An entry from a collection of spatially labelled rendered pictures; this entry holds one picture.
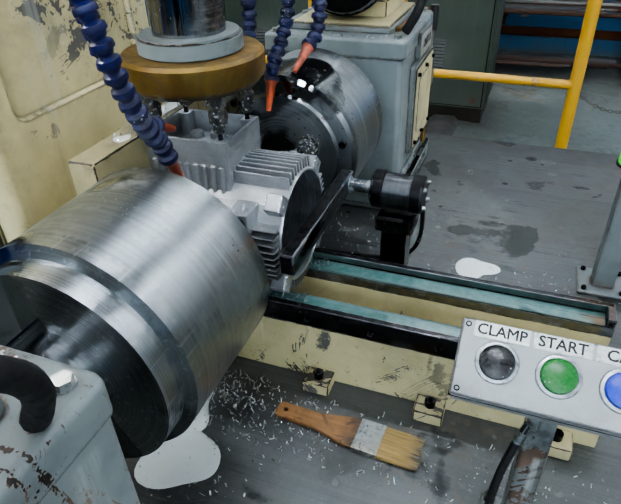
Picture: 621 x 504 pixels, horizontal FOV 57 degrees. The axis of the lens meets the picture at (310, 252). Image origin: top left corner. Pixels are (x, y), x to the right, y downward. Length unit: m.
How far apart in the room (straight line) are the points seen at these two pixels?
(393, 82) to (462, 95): 2.80
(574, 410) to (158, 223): 0.40
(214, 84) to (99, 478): 0.44
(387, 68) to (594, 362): 0.74
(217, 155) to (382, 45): 0.49
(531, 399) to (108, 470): 0.34
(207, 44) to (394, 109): 0.54
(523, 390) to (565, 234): 0.76
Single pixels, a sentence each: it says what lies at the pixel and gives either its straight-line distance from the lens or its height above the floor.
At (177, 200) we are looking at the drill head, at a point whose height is 1.15.
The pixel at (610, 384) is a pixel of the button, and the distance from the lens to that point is 0.53.
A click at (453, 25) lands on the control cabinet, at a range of 3.83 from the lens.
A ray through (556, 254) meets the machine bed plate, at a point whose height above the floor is 0.80.
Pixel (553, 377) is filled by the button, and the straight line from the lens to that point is 0.52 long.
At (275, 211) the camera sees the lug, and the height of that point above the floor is 1.08.
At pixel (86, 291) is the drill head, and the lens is 0.51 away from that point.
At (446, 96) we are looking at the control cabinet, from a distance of 3.94.
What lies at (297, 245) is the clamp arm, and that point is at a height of 1.03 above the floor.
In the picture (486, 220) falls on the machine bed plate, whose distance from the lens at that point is 1.26.
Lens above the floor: 1.43
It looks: 34 degrees down
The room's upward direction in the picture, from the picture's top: 2 degrees counter-clockwise
